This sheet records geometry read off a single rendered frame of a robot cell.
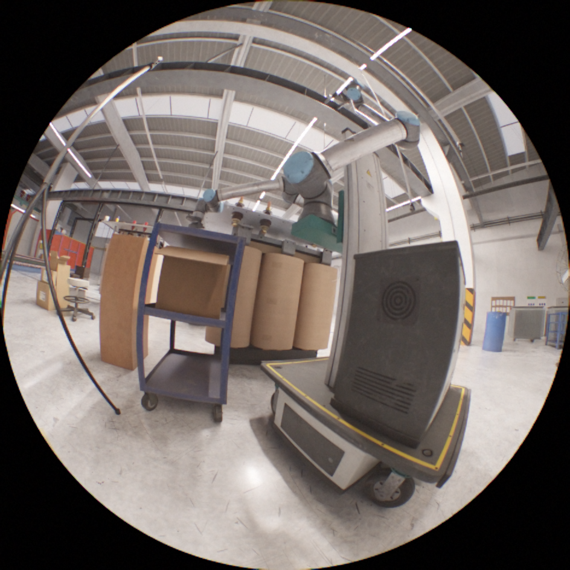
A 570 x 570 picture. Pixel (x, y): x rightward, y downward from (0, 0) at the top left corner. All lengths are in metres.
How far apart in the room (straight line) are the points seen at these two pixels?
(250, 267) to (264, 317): 0.46
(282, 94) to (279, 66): 5.45
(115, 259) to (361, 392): 1.50
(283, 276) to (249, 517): 1.61
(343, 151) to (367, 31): 8.95
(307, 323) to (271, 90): 4.42
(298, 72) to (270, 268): 9.24
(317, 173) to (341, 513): 1.25
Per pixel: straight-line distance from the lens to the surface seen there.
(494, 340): 4.99
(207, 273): 0.79
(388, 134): 0.92
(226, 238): 0.79
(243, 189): 1.23
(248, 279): 1.51
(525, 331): 8.53
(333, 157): 0.82
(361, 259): 0.58
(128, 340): 1.38
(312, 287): 1.77
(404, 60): 10.04
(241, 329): 1.53
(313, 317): 1.77
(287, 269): 1.62
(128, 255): 1.35
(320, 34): 6.15
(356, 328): 0.56
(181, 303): 0.81
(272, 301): 1.57
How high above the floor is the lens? 0.66
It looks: 5 degrees up
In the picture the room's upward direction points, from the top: 8 degrees clockwise
